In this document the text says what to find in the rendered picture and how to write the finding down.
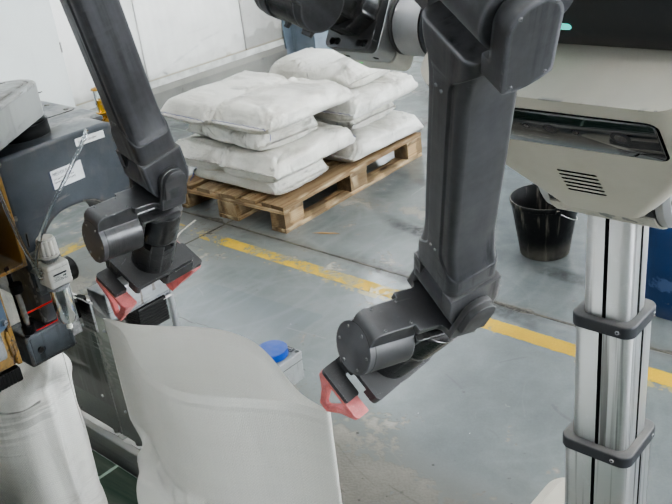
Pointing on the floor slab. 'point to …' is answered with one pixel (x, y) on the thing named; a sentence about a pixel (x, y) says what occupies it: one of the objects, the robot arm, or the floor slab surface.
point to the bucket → (541, 225)
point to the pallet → (293, 213)
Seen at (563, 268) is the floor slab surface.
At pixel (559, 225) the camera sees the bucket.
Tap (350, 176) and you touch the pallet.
